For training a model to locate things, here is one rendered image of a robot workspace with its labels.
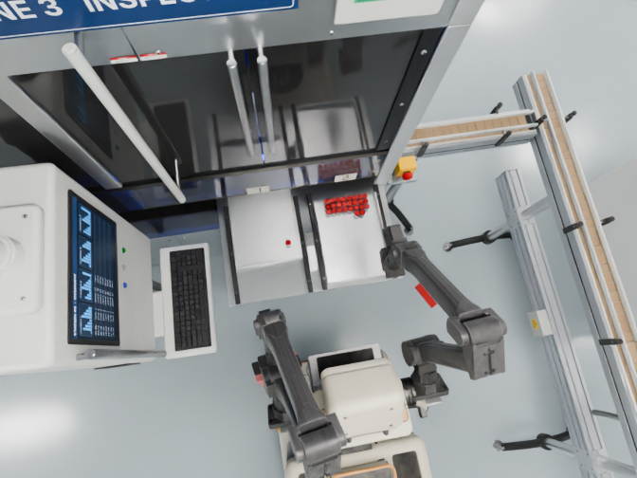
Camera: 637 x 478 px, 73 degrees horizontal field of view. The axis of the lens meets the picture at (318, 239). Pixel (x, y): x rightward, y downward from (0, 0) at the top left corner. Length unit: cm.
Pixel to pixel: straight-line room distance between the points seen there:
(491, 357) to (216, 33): 87
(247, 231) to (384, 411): 90
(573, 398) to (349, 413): 140
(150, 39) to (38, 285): 59
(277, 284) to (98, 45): 107
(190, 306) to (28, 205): 80
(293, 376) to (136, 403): 175
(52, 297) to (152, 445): 167
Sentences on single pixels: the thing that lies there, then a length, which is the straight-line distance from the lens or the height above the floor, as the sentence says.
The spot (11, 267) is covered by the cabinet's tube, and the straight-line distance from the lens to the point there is 116.
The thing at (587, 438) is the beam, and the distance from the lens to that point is 243.
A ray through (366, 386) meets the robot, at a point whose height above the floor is 136.
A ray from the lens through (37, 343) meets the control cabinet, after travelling 117.
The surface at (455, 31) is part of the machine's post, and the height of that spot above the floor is 178.
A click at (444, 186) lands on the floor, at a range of 293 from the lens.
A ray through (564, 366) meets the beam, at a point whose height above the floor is 55.
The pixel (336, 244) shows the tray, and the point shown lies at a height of 88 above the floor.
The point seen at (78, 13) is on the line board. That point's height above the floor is 194.
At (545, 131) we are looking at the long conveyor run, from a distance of 216.
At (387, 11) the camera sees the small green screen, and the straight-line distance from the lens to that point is 96.
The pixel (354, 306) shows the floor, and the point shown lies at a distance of 260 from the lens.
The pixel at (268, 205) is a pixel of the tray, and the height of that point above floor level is 88.
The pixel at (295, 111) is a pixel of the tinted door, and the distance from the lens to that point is 122.
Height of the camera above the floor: 257
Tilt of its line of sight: 75 degrees down
